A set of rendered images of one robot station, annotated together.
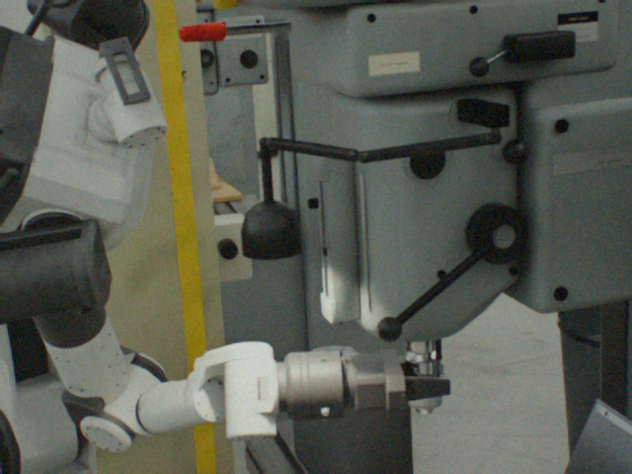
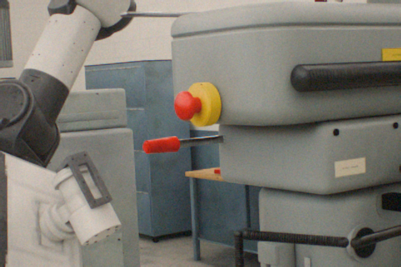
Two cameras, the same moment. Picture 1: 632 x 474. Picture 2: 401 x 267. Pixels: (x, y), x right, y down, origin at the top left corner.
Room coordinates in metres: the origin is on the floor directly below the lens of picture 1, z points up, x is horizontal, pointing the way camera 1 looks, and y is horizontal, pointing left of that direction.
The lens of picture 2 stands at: (0.18, 0.42, 1.80)
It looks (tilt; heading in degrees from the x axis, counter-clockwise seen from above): 5 degrees down; 342
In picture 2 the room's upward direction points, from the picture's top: 3 degrees counter-clockwise
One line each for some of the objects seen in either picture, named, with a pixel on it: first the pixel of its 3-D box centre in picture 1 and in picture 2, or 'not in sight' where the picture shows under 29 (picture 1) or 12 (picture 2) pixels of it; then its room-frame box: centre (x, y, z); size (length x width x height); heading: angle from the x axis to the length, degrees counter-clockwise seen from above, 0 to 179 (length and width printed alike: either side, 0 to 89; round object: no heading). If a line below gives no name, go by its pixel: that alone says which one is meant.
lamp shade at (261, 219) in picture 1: (271, 226); not in sight; (1.16, 0.05, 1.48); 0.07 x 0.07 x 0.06
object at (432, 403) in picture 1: (424, 381); not in sight; (1.25, -0.14, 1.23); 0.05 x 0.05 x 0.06
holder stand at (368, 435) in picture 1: (349, 419); not in sight; (1.61, -0.04, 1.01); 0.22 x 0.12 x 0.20; 25
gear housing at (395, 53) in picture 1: (445, 36); (346, 144); (1.26, -0.18, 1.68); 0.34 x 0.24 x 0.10; 107
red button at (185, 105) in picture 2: not in sight; (188, 105); (1.18, 0.11, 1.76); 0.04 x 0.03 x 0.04; 17
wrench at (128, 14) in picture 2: not in sight; (192, 14); (1.32, 0.05, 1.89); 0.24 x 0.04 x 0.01; 108
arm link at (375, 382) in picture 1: (355, 384); not in sight; (1.25, -0.04, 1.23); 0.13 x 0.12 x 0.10; 1
